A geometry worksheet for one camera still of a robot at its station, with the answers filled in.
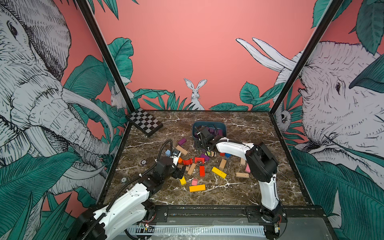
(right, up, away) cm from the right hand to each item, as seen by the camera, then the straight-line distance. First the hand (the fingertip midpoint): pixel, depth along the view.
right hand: (195, 141), depth 96 cm
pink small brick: (0, -22, -12) cm, 25 cm away
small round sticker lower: (-42, -21, -10) cm, 48 cm away
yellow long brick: (-7, -21, -13) cm, 26 cm away
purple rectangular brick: (-9, -1, +7) cm, 12 cm away
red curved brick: (-4, -12, -5) cm, 14 cm away
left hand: (-9, -9, -12) cm, 18 cm away
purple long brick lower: (+8, -11, -1) cm, 13 cm away
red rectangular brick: (+4, -17, -8) cm, 19 cm away
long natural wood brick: (-12, -4, +3) cm, 13 cm away
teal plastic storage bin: (+16, +8, +13) cm, 23 cm away
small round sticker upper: (-33, -13, -3) cm, 35 cm away
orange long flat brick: (0, -25, -14) cm, 28 cm away
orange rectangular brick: (-9, -11, -6) cm, 16 cm away
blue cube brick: (+15, -2, -31) cm, 34 cm away
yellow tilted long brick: (+14, -18, -8) cm, 24 cm away
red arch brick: (+1, -11, -4) cm, 11 cm away
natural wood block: (+17, -13, -6) cm, 22 cm away
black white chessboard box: (-39, +13, +15) cm, 43 cm away
